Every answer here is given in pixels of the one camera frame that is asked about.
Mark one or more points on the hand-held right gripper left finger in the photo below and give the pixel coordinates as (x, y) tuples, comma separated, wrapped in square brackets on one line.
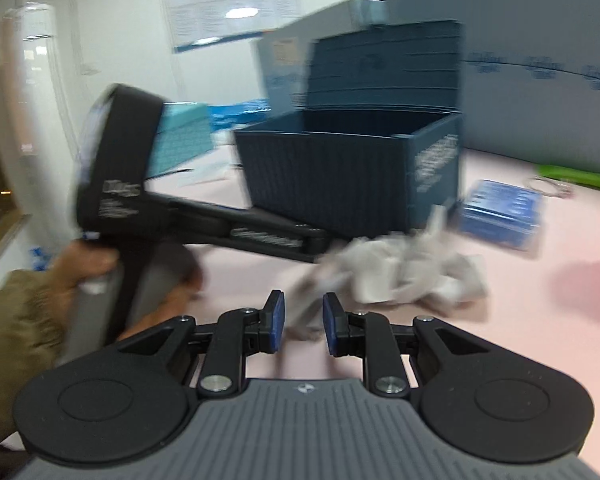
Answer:
[(272, 322)]

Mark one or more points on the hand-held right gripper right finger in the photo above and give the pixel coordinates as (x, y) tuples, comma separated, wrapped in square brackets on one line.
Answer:
[(331, 325)]

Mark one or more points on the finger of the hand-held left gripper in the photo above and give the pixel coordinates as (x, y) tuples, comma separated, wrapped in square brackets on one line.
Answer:
[(260, 232)]

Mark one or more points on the white paper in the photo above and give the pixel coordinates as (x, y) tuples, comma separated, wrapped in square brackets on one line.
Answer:
[(380, 270)]

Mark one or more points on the dark blue ribbed storage box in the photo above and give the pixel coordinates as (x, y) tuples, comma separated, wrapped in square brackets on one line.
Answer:
[(330, 180)]

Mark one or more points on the pink desktop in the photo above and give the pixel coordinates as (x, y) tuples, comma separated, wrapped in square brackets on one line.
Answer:
[(530, 335)]

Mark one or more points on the person's left hand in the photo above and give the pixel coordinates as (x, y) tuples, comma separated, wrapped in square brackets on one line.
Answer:
[(175, 275)]

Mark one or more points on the teal patterned box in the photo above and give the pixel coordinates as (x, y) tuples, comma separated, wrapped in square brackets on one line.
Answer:
[(185, 135)]

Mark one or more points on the white standing air conditioner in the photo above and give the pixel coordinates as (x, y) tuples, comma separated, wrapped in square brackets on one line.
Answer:
[(35, 85)]

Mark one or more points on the blue plastic package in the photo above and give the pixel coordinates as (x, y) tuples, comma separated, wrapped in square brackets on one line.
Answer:
[(240, 110)]

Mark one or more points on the blue tissue packet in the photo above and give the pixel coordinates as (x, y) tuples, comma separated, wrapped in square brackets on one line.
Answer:
[(500, 210)]

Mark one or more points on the green tube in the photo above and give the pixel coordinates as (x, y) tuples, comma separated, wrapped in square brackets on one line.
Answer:
[(580, 175)]

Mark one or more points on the large grey-blue cardboard box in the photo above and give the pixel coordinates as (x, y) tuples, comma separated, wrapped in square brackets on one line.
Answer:
[(530, 85)]

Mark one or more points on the wall poster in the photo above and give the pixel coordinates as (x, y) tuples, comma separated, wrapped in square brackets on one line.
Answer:
[(230, 0)]

